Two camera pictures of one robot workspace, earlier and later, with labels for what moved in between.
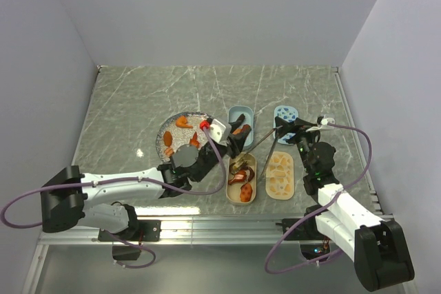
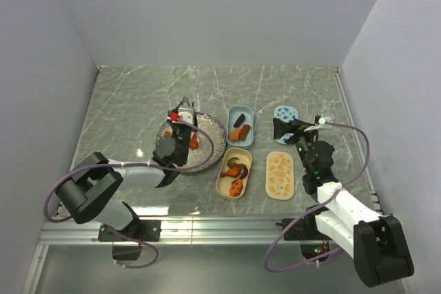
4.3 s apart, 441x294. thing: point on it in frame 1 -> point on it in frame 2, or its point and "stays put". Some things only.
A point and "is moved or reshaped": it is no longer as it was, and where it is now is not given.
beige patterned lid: [280, 177] stays put
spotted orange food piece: [246, 193] -> [236, 187]
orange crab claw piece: [194, 141] stays put
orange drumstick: [240, 175] -> [232, 172]
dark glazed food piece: [242, 166] is moved or reshaped
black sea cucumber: [240, 120] stays put
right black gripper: [283, 128] stays put
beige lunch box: [233, 191] is moved or reshaped
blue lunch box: [234, 112] stays put
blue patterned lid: [287, 113] stays put
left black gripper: [237, 140] -> [195, 119]
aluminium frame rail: [189, 231] stays put
